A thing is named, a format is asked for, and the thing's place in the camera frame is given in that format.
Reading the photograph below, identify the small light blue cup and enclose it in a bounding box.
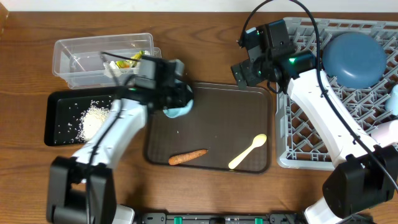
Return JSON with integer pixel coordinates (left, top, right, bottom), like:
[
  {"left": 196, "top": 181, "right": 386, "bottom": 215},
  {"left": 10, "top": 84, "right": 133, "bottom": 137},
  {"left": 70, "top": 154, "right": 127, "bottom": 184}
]
[{"left": 384, "top": 85, "right": 398, "bottom": 116}]

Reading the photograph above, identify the cream plastic spoon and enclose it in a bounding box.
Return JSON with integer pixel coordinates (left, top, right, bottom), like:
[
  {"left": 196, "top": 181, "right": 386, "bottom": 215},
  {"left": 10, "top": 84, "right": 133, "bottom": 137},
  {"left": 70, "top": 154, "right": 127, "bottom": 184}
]
[{"left": 228, "top": 134, "right": 267, "bottom": 169}]

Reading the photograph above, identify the grey dishwasher rack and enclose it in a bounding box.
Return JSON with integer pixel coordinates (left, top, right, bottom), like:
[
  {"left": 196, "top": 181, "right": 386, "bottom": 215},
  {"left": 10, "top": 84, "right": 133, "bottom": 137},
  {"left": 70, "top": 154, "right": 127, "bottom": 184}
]
[{"left": 275, "top": 19, "right": 397, "bottom": 170}]

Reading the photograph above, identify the orange carrot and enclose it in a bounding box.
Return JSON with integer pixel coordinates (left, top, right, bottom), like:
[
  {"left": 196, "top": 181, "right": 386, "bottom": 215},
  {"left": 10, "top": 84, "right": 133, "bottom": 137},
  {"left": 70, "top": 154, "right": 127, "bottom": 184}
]
[{"left": 169, "top": 149, "right": 208, "bottom": 166}]

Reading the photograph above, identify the black bin tray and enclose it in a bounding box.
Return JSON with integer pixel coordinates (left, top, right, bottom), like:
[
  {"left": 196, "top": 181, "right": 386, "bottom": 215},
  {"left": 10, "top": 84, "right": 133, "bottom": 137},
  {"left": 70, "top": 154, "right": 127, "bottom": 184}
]
[{"left": 44, "top": 87, "right": 121, "bottom": 146}]

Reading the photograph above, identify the pile of white rice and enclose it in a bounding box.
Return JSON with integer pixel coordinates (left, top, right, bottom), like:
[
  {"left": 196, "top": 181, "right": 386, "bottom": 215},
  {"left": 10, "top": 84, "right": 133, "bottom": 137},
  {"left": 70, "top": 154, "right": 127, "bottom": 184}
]
[{"left": 76, "top": 105, "right": 109, "bottom": 141}]

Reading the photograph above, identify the dark blue plate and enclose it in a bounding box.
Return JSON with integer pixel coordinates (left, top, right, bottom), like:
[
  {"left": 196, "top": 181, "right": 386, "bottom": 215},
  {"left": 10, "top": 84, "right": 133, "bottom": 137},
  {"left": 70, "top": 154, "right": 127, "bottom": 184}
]
[{"left": 322, "top": 32, "right": 387, "bottom": 89}]

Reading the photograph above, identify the light blue rice bowl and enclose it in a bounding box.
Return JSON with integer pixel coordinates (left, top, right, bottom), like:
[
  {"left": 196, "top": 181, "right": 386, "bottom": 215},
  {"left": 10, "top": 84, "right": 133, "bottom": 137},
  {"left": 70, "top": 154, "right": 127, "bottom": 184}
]
[{"left": 163, "top": 82, "right": 194, "bottom": 118}]

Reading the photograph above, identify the brown serving tray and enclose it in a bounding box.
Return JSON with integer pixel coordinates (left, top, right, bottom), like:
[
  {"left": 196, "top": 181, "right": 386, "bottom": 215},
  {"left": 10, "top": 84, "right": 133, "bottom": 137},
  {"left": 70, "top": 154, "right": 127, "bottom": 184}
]
[{"left": 144, "top": 83, "right": 274, "bottom": 174}]

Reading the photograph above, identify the pink plastic cup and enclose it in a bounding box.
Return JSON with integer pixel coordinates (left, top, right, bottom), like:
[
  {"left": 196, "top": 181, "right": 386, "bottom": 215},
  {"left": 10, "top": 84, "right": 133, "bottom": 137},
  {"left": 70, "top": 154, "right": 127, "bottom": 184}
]
[{"left": 371, "top": 120, "right": 398, "bottom": 147}]

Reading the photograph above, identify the green snack wrapper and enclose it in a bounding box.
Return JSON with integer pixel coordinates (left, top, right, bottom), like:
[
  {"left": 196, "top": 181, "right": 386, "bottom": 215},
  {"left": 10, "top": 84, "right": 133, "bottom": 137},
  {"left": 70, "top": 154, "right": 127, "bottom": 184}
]
[{"left": 116, "top": 50, "right": 146, "bottom": 68}]

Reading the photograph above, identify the clear plastic bin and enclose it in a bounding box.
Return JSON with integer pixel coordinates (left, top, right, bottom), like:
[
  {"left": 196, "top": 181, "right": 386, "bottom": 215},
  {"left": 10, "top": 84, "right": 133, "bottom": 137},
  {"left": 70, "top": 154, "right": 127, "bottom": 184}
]
[{"left": 52, "top": 33, "right": 162, "bottom": 89}]

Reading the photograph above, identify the white napkin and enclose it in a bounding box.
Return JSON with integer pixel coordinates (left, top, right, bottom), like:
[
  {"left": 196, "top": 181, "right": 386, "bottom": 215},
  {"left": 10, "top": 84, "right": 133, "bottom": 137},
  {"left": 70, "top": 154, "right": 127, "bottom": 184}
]
[{"left": 103, "top": 61, "right": 121, "bottom": 78}]

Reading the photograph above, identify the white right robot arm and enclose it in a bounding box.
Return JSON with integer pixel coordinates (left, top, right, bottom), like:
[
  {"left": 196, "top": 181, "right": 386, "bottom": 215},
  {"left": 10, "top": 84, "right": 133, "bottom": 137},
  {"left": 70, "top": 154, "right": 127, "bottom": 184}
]
[{"left": 231, "top": 20, "right": 397, "bottom": 223}]

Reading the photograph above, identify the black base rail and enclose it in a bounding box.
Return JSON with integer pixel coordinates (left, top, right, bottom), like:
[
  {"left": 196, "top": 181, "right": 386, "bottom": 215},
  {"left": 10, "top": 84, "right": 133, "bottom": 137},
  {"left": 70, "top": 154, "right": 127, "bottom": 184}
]
[{"left": 133, "top": 213, "right": 306, "bottom": 224}]

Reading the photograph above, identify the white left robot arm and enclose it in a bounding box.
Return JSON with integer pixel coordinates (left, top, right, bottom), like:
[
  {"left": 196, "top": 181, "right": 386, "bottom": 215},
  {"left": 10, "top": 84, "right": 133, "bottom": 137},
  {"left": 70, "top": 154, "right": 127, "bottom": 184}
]
[{"left": 46, "top": 56, "right": 193, "bottom": 224}]

